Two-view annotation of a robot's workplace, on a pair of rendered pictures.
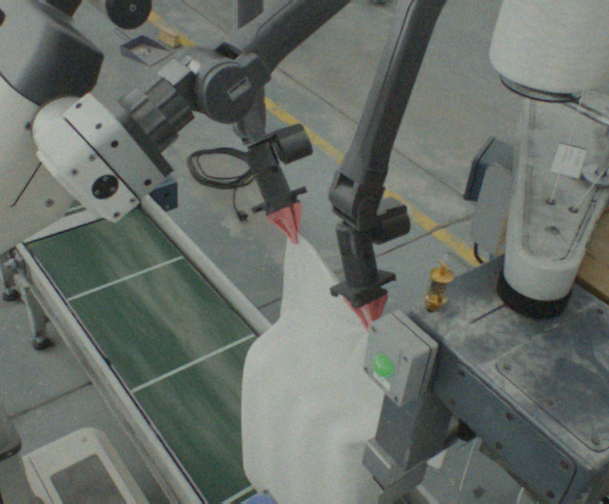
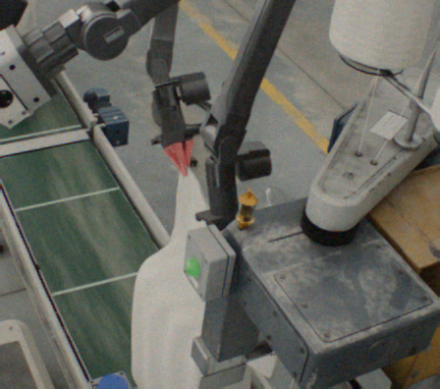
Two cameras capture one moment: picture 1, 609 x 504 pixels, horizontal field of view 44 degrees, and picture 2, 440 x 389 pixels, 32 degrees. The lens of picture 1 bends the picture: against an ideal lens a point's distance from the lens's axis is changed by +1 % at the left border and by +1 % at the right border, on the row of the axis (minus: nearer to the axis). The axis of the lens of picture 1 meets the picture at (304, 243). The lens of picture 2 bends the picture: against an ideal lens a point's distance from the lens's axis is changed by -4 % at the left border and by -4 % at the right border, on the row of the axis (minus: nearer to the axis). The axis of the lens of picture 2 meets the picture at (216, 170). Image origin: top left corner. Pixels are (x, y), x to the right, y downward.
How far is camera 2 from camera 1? 35 cm
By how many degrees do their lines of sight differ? 7
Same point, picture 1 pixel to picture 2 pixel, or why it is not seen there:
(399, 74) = (261, 37)
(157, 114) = (48, 48)
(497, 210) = not seen: hidden behind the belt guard
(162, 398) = (76, 305)
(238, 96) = (112, 40)
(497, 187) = not seen: hidden behind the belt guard
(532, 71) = (353, 47)
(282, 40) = (155, 1)
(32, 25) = not seen: outside the picture
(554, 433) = (300, 326)
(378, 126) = (242, 78)
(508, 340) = (294, 258)
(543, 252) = (333, 191)
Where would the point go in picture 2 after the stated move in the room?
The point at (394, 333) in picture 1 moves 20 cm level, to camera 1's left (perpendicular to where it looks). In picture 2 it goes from (202, 241) to (78, 209)
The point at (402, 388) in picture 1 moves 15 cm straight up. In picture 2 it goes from (204, 286) to (215, 210)
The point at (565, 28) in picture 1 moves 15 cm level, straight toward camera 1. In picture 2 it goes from (373, 17) to (337, 49)
